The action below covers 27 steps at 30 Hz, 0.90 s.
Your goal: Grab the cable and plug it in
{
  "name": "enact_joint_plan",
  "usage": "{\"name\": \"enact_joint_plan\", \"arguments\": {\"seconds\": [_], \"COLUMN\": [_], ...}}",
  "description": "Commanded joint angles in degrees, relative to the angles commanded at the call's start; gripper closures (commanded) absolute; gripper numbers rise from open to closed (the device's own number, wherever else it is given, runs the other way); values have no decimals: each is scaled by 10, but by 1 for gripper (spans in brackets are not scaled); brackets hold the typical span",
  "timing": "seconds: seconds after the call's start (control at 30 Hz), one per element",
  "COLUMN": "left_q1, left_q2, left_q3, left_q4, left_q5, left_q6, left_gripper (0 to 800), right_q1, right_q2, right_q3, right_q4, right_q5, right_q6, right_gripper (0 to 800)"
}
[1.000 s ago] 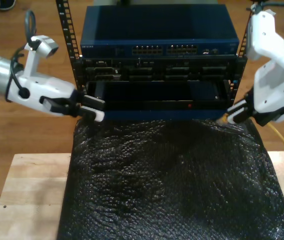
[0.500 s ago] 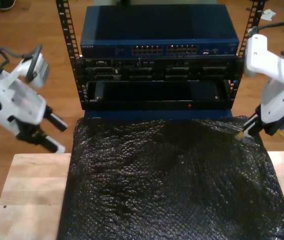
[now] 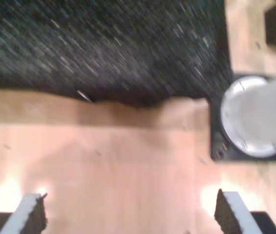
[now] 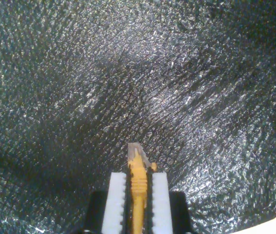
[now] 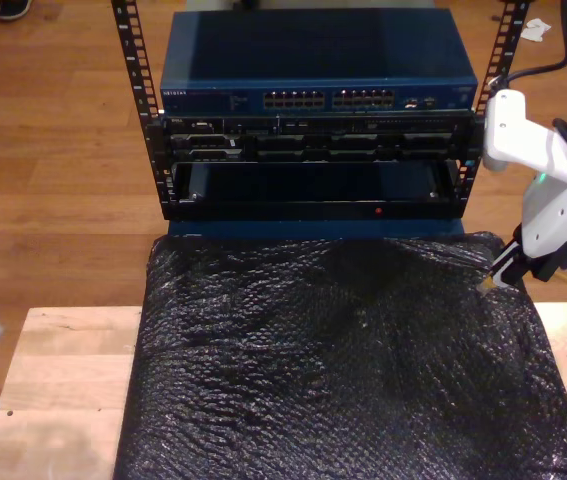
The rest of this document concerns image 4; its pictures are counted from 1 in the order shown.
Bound yellow network cable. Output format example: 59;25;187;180
127;142;158;234

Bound black bubble wrap mat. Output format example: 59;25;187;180
0;0;276;234

